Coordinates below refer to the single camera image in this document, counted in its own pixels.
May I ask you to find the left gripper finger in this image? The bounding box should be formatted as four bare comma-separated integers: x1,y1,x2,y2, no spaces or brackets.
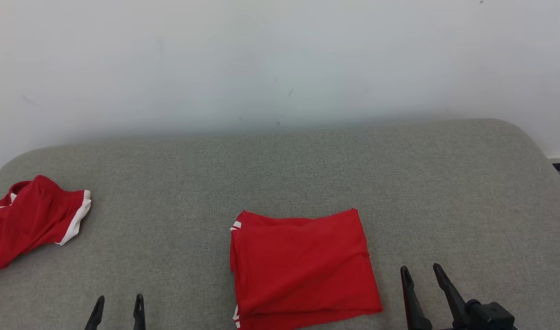
133,294,146,330
84,296,105,330

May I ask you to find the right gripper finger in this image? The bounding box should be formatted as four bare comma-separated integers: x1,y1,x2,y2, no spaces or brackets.
433,263,469,329
400,266,433,330

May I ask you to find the red garment with white trim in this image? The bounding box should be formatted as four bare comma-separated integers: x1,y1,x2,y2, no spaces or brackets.
0,175,92,280

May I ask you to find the red jersey with navy lettering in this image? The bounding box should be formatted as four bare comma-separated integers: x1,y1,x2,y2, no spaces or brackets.
229,208,384,330

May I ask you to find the grey fabric sofa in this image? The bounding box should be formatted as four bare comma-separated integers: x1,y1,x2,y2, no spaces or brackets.
0,118,560,330

